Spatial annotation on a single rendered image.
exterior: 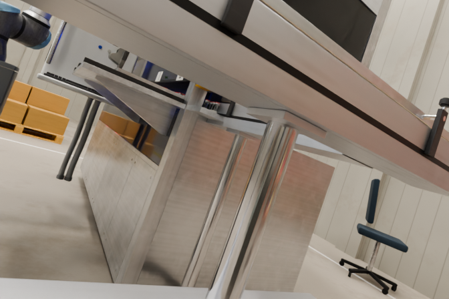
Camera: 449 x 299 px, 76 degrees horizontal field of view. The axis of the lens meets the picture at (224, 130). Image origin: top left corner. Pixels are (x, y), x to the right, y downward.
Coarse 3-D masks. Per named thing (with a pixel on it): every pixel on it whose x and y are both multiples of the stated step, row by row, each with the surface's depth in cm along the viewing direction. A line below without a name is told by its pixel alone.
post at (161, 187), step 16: (192, 96) 118; (192, 112) 119; (176, 128) 118; (192, 128) 120; (176, 144) 118; (176, 160) 118; (160, 176) 116; (160, 192) 117; (144, 208) 118; (160, 208) 118; (144, 224) 115; (144, 240) 116; (128, 256) 115; (144, 256) 117; (128, 272) 114
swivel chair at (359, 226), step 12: (372, 180) 323; (372, 192) 302; (372, 204) 299; (372, 216) 297; (360, 228) 286; (372, 228) 316; (384, 240) 276; (396, 240) 282; (372, 252) 296; (372, 264) 293; (372, 276) 286; (384, 288) 268; (396, 288) 290
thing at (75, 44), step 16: (64, 32) 179; (80, 32) 184; (64, 48) 180; (80, 48) 185; (96, 48) 189; (112, 48) 194; (48, 64) 177; (64, 64) 182; (112, 64) 196; (128, 64) 201; (80, 80) 187
